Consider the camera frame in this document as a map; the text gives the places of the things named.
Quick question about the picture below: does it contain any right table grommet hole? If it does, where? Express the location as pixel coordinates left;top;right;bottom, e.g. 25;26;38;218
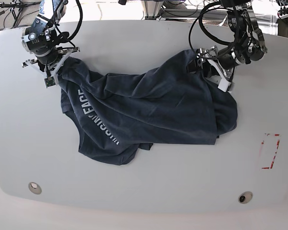
238;191;253;204

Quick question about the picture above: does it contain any table grommet hole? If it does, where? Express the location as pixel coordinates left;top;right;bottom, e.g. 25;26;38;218
238;191;253;204
28;182;42;195

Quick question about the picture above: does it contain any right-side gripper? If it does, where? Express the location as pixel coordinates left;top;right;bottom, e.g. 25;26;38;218
21;46;80;78

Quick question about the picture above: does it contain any right-side robot arm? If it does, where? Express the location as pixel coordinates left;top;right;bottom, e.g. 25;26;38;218
21;0;83;82

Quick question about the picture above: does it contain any red tape rectangle marking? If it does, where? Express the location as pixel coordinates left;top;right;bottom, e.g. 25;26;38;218
259;133;281;170

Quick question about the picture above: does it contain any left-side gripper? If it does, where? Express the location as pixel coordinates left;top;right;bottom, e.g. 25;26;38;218
187;46;235;92

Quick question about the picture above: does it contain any left-side robot arm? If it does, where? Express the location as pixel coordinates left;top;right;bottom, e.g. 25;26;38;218
188;0;267;92

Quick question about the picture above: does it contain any black tripod stand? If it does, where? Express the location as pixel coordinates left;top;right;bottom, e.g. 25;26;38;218
0;0;41;29

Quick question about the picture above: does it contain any left table grommet hole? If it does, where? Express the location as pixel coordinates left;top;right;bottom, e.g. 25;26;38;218
28;182;42;195

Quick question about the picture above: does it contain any metal frame post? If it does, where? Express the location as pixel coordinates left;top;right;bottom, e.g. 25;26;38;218
141;0;164;20

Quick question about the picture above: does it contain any right-side wrist camera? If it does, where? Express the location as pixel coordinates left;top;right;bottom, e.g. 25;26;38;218
44;76;56;88

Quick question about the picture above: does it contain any dark blue T-shirt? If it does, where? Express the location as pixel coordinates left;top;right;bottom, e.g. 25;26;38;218
58;50;238;165

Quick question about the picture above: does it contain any right-side arm black cable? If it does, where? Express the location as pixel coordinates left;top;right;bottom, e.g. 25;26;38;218
55;0;84;52

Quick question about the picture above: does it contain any grey table leg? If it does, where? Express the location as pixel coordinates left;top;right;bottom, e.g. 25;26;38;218
277;19;288;38

